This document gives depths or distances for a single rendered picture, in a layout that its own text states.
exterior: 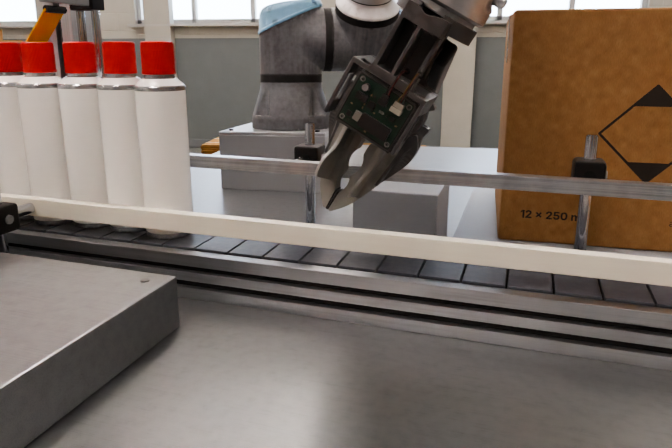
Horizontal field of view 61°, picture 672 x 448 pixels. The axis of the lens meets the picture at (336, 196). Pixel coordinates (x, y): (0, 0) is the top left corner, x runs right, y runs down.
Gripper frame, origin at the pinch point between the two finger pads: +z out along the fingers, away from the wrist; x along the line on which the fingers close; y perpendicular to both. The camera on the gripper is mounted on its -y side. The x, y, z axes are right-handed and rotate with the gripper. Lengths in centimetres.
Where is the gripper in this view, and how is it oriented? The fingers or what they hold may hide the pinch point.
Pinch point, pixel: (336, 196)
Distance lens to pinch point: 57.6
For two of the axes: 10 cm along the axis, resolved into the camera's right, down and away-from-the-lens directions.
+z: -4.7, 8.0, 3.7
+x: 8.2, 5.5, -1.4
